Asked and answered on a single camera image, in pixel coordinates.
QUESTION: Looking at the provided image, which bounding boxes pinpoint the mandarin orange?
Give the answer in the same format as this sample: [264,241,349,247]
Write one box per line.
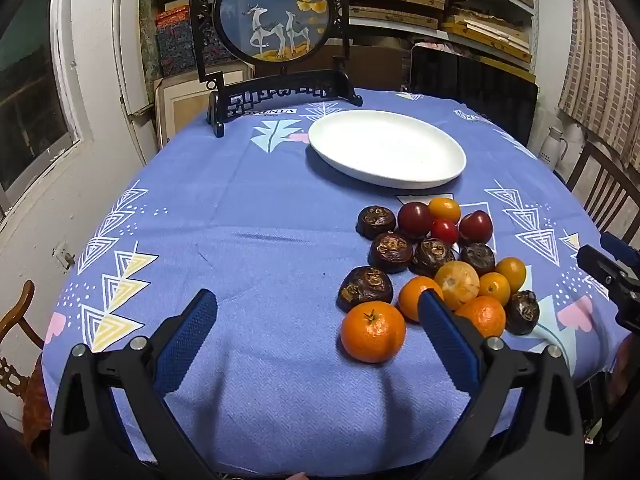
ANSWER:
[454,295,507,339]
[397,276,445,323]
[340,301,407,364]

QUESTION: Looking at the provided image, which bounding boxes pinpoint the white oval plate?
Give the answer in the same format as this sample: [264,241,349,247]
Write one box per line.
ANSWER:
[307,109,467,191]

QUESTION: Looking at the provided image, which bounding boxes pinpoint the stack of bamboo boxes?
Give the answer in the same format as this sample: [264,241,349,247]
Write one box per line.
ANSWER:
[348,0,536,68]

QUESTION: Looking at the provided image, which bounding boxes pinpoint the wall socket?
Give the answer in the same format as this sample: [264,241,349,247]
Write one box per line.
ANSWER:
[54,241,76,272]

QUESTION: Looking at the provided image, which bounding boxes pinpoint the dark red plum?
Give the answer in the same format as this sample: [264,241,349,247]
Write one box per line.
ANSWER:
[397,201,434,240]
[458,210,494,247]

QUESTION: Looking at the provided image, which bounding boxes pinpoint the carved wooden chair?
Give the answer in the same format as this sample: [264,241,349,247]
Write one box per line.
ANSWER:
[0,280,53,456]

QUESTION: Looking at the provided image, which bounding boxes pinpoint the round deer embroidery table screen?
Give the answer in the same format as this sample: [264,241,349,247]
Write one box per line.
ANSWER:
[186,0,364,139]

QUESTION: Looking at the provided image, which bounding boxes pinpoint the pale peeled orange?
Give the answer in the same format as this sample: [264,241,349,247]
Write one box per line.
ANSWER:
[433,260,481,311]

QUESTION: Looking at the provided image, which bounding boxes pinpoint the white leaning board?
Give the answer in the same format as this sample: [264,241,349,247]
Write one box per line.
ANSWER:
[111,0,158,161]

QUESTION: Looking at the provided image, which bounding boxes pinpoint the slatted wooden chair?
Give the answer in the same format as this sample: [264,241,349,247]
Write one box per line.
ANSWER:
[565,140,640,246]

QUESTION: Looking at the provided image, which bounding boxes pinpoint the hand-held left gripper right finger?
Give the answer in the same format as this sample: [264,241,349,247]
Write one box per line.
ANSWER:
[415,290,585,480]

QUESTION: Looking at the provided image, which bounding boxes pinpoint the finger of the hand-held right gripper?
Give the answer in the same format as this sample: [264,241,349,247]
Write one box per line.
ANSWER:
[576,245,625,288]
[600,232,635,263]

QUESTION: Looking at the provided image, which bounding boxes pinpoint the blue printed tablecloth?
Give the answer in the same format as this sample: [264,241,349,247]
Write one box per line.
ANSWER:
[41,87,631,478]

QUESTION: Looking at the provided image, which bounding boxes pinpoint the dark brown water chestnut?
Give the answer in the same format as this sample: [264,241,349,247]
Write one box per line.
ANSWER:
[356,205,398,240]
[368,231,415,274]
[411,238,456,278]
[505,290,541,335]
[459,243,497,277]
[336,267,395,313]

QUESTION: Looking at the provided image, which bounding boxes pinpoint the white thermos jug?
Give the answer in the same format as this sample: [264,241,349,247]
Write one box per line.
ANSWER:
[539,126,571,171]

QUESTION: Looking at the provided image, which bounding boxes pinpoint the brown cardboard panel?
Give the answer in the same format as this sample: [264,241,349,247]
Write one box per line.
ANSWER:
[348,37,412,92]

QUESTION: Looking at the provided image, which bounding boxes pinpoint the yellow tomato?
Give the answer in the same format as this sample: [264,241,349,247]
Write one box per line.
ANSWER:
[478,272,512,307]
[495,256,527,293]
[428,197,462,223]

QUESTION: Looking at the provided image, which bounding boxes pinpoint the red cherry tomato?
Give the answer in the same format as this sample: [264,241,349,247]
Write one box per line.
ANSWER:
[430,218,460,245]

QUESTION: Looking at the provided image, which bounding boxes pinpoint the sliding glass window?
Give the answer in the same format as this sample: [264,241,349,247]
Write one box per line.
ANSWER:
[0,0,93,211]

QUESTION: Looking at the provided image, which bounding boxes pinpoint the checked curtain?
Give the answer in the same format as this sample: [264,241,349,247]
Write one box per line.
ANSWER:
[556,0,640,161]

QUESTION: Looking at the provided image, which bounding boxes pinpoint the stack of patterned fabric boxes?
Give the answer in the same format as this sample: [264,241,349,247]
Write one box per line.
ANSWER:
[155,2,201,78]

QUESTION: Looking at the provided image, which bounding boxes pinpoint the leaning framed picture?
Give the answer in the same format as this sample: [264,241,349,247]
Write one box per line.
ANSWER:
[154,67,251,146]

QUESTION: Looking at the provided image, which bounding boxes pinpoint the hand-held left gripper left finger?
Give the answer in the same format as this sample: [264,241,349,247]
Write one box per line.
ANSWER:
[49,288,221,480]

